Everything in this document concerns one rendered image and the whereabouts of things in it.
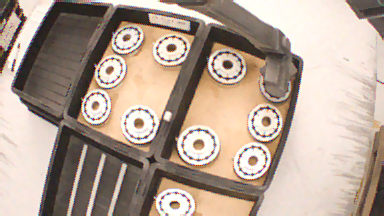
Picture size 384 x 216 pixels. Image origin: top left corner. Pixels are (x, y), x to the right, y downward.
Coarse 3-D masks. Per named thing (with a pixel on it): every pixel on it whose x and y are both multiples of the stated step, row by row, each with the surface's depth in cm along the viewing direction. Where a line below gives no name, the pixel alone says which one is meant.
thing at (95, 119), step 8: (88, 96) 130; (96, 96) 130; (104, 96) 130; (88, 104) 129; (104, 104) 129; (88, 112) 128; (104, 112) 128; (88, 120) 127; (96, 120) 127; (104, 120) 128
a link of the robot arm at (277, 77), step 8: (288, 40) 104; (288, 48) 104; (272, 56) 108; (280, 56) 107; (288, 56) 106; (272, 64) 107; (280, 64) 106; (272, 72) 106; (280, 72) 107; (288, 72) 109; (272, 80) 106; (280, 80) 107; (288, 80) 109; (272, 88) 108; (280, 88) 106; (280, 96) 110
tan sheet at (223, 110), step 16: (224, 48) 136; (256, 64) 134; (208, 80) 133; (256, 80) 133; (208, 96) 132; (224, 96) 132; (240, 96) 131; (256, 96) 131; (192, 112) 130; (208, 112) 130; (224, 112) 130; (240, 112) 130; (224, 128) 129; (240, 128) 129; (176, 144) 128; (224, 144) 127; (240, 144) 127; (272, 144) 127; (176, 160) 126; (224, 160) 126; (272, 160) 125; (224, 176) 125
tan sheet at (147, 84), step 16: (144, 32) 139; (160, 32) 139; (176, 32) 139; (144, 48) 137; (128, 64) 136; (144, 64) 135; (128, 80) 134; (144, 80) 134; (160, 80) 134; (112, 96) 133; (128, 96) 133; (144, 96) 132; (160, 96) 132; (80, 112) 132; (160, 112) 131; (96, 128) 130; (112, 128) 130
